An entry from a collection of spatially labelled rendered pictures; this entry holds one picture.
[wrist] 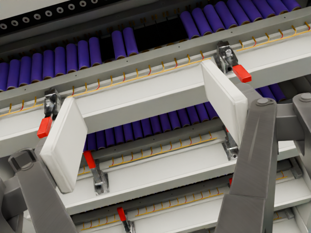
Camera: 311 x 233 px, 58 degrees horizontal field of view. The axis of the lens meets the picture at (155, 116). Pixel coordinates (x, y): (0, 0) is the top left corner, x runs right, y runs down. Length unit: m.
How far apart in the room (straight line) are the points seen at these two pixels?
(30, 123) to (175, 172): 0.28
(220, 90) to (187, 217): 0.59
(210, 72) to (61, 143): 0.10
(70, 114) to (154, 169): 0.39
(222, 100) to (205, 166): 0.40
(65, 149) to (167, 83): 0.28
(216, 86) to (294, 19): 0.33
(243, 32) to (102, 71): 0.22
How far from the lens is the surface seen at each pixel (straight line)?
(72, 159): 0.18
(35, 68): 0.51
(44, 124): 0.40
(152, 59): 0.43
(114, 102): 0.43
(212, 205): 0.74
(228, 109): 0.16
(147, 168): 0.57
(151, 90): 0.42
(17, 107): 0.49
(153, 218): 0.74
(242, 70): 0.38
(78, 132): 0.20
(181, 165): 0.56
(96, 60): 0.47
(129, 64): 0.43
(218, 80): 0.17
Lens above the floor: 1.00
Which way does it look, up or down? 40 degrees down
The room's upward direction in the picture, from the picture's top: 17 degrees counter-clockwise
